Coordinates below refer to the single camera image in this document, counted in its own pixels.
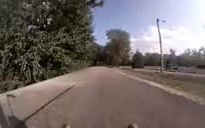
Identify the tall pole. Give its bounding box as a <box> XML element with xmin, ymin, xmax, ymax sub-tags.
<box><xmin>155</xmin><ymin>18</ymin><xmax>167</xmax><ymax>73</ymax></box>

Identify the grass verge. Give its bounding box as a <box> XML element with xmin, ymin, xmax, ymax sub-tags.
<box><xmin>120</xmin><ymin>67</ymin><xmax>205</xmax><ymax>102</ymax></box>

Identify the mass of leafy trees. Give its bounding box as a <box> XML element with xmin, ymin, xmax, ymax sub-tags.
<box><xmin>0</xmin><ymin>0</ymin><xmax>105</xmax><ymax>95</ymax></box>

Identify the pale gravel strip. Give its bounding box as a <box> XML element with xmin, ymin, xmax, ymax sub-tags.
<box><xmin>114</xmin><ymin>67</ymin><xmax>205</xmax><ymax>110</ymax></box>

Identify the reddish paved path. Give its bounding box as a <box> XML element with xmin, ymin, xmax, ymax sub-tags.
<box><xmin>0</xmin><ymin>65</ymin><xmax>205</xmax><ymax>128</ymax></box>

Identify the grey road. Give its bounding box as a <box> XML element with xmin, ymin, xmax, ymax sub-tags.
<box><xmin>143</xmin><ymin>65</ymin><xmax>205</xmax><ymax>80</ymax></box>

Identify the tall tree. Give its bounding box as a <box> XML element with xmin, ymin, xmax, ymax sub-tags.
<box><xmin>102</xmin><ymin>28</ymin><xmax>133</xmax><ymax>67</ymax></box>

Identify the dark conical bush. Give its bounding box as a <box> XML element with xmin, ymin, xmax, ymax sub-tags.
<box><xmin>130</xmin><ymin>49</ymin><xmax>146</xmax><ymax>69</ymax></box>

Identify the distant row of trees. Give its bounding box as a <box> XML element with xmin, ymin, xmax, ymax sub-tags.
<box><xmin>143</xmin><ymin>46</ymin><xmax>205</xmax><ymax>70</ymax></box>

